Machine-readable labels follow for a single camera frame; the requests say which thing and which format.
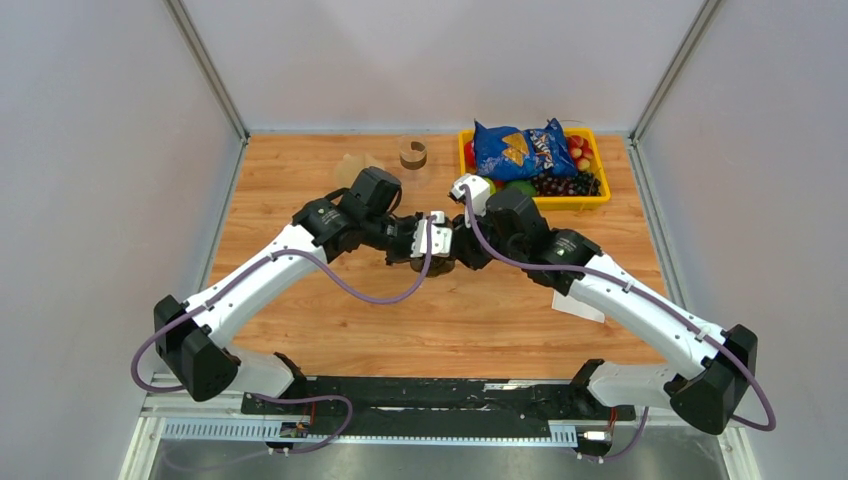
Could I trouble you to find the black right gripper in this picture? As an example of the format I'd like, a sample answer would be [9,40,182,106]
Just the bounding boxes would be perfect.
[449,203,525,271]

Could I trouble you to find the brown paper coffee filter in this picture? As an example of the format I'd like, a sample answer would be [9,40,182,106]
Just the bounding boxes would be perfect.
[333,153,385,188]

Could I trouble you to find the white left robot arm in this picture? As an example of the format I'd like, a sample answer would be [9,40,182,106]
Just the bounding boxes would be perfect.
[143,167,442,414]

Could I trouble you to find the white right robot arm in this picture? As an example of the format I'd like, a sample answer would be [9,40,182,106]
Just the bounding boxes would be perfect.
[449,178,764,435]

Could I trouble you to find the yellow plastic bin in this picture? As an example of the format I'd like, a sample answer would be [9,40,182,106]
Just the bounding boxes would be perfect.
[492,127,611,210]

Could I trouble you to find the dark green lime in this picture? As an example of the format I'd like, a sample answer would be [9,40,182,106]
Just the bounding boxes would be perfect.
[504,180,538,197]

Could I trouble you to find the yellow-green lime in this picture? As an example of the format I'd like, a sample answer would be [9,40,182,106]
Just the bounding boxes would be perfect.
[484,177,497,195]

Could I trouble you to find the blue chips bag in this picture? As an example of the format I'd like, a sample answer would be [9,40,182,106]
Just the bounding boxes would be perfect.
[471,118,578,182]

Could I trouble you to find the dark purple grape bunch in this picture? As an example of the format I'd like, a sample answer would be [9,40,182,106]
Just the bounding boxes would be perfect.
[530,172,601,197]

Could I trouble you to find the clear glass with brown sleeve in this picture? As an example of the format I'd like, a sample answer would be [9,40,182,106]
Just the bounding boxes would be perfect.
[398,135,429,189]

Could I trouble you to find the red fruit in bin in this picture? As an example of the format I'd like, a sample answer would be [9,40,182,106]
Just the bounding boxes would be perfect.
[463,140,476,171]

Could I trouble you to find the white paper sheet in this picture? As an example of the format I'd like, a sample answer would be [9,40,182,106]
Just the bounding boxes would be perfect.
[551,292,606,324]

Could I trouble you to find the red-yellow small fruits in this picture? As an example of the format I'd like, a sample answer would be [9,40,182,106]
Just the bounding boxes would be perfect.
[566,135,595,172]

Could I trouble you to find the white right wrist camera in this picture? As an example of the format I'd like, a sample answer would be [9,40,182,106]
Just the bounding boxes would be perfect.
[449,173,493,216]

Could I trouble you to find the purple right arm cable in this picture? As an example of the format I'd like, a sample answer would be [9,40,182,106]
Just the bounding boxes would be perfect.
[460,184,778,464]

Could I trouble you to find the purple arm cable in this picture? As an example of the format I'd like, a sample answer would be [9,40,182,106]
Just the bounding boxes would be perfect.
[460,184,778,464]
[129,215,435,458]

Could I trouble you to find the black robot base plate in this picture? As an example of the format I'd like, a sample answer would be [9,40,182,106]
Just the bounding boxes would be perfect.
[241,376,611,439]

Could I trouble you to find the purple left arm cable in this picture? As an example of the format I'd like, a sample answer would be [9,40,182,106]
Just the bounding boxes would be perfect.
[129,215,435,458]

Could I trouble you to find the aluminium frame rail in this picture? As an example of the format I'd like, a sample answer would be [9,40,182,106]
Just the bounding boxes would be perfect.
[119,374,763,480]

